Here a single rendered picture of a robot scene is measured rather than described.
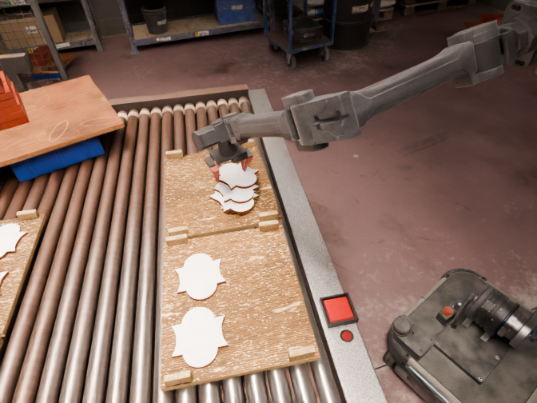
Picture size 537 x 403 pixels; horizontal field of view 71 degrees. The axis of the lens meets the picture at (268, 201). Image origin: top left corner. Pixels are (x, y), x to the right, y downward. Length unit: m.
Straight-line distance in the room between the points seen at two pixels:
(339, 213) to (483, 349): 1.15
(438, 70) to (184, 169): 0.90
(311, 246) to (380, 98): 0.54
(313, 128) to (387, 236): 1.79
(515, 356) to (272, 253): 1.19
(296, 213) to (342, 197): 1.44
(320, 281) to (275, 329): 0.19
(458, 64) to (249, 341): 0.72
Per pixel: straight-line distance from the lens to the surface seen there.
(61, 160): 1.55
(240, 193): 1.18
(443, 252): 2.44
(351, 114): 0.65
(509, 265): 2.54
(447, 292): 1.96
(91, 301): 1.10
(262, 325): 0.93
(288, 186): 1.27
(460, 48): 0.84
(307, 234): 1.12
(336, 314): 0.96
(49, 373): 1.04
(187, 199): 1.24
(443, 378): 1.74
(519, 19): 0.97
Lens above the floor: 1.75
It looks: 43 degrees down
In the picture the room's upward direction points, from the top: 2 degrees counter-clockwise
